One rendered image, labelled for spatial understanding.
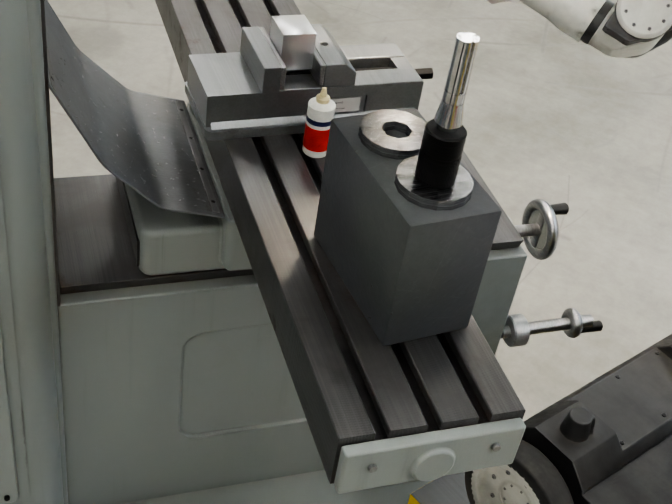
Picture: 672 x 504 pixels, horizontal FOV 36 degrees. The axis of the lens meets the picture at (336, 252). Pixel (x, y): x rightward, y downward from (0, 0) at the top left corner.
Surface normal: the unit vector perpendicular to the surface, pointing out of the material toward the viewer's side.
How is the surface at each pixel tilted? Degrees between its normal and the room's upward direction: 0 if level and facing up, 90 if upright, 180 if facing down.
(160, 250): 90
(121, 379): 90
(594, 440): 1
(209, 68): 0
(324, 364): 0
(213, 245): 90
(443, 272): 90
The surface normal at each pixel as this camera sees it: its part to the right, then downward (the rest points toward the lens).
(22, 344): 0.36, 0.62
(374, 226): -0.91, 0.16
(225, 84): 0.13, -0.76
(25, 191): 0.69, 0.51
